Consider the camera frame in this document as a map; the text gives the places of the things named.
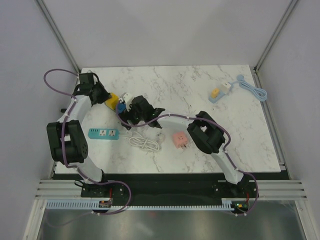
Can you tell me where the yellow cube plug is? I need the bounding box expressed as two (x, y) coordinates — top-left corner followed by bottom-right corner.
(104, 92), (119, 111)

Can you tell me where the white cable duct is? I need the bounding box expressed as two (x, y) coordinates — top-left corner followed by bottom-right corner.
(45, 199), (236, 211)

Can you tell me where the aluminium frame rail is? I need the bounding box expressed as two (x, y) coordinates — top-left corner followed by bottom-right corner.
(35, 180), (307, 201)

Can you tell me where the light blue power strip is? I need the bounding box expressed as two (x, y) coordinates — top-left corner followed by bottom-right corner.
(208, 91), (227, 104)

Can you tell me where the pink cube socket adapter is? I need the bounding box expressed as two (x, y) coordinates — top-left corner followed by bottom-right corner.
(172, 131), (188, 149)

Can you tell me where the teal power strip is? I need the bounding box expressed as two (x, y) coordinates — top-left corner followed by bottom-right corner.
(88, 128), (120, 140)

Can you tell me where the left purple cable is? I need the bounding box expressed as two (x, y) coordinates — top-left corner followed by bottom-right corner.
(43, 68), (133, 227)

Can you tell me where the light blue coiled cable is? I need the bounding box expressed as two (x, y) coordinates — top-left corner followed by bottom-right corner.
(228, 74), (268, 102)

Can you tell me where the white coiled cable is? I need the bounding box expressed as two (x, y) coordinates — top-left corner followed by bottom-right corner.
(119, 131), (166, 152)

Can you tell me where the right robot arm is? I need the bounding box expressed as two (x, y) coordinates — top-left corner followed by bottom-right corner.
(115, 94), (249, 197)

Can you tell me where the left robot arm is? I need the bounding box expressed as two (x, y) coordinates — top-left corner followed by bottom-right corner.
(46, 72), (112, 197)

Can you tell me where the purple cable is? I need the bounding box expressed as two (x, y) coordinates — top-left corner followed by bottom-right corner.
(43, 68), (133, 227)
(116, 99), (260, 217)

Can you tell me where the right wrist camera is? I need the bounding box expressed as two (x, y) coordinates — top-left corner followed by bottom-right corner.
(119, 92), (134, 105)

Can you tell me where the small white plug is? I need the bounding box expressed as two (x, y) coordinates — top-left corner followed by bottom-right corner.
(220, 82), (232, 94)

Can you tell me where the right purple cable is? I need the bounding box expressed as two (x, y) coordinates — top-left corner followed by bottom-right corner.
(116, 99), (260, 217)

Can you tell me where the small yellow plug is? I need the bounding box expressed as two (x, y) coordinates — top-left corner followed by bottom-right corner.
(210, 88), (220, 99)

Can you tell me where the blue cube plug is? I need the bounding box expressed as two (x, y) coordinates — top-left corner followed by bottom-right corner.
(116, 102), (126, 114)

